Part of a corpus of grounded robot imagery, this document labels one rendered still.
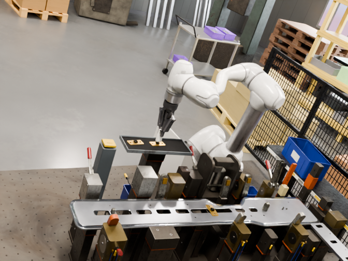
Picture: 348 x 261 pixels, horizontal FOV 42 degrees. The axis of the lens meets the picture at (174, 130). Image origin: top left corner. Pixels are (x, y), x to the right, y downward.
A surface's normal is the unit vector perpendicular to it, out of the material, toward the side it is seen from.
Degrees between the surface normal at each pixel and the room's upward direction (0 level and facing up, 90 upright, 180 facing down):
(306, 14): 90
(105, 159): 90
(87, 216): 0
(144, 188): 90
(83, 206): 0
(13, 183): 0
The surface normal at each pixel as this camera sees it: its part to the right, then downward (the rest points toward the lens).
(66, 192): 0.30, -0.85
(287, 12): -0.82, 0.00
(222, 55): -0.66, 0.13
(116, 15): 0.29, 0.51
